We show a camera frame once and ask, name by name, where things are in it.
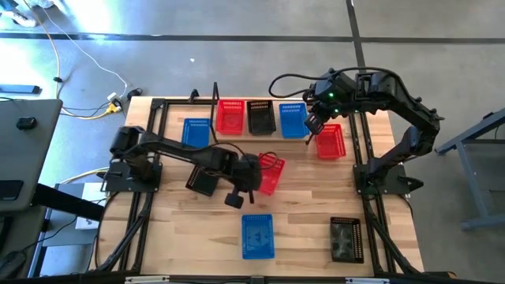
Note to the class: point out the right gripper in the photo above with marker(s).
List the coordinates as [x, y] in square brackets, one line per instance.
[335, 94]

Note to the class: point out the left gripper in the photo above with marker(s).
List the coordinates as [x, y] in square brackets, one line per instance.
[246, 173]

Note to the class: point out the red plastic basket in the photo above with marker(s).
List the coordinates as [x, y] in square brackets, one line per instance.
[230, 118]
[331, 144]
[274, 175]

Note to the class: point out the blue plastic basket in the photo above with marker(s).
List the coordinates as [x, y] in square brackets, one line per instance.
[292, 121]
[196, 133]
[257, 236]

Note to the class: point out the black plastic basket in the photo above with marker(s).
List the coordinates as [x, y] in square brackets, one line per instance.
[346, 240]
[261, 120]
[199, 183]

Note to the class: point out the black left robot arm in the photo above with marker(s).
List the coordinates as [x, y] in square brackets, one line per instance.
[177, 149]

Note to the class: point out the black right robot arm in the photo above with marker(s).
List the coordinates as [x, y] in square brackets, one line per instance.
[414, 106]

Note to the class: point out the white box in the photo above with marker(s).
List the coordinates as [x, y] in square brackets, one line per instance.
[92, 197]

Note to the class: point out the white power strip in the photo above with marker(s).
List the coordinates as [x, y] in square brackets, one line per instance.
[114, 98]

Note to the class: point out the black desk leg beam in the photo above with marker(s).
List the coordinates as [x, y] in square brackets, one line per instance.
[71, 203]

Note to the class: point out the gray desk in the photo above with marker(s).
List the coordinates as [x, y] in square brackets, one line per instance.
[27, 158]

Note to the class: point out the black computer mouse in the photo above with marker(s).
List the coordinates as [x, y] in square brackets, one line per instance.
[26, 123]

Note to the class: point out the black flat bar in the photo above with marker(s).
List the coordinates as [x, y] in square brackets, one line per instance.
[19, 89]

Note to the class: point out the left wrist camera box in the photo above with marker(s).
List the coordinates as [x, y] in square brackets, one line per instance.
[234, 201]

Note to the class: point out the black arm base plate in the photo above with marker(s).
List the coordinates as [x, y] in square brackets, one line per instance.
[118, 178]
[394, 173]

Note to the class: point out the black clamp bracket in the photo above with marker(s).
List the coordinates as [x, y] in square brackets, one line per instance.
[194, 94]

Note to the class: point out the black aluminium rig frame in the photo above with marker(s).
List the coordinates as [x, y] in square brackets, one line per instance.
[181, 102]

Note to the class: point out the gray metal table frame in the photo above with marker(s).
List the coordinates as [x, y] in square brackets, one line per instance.
[473, 173]

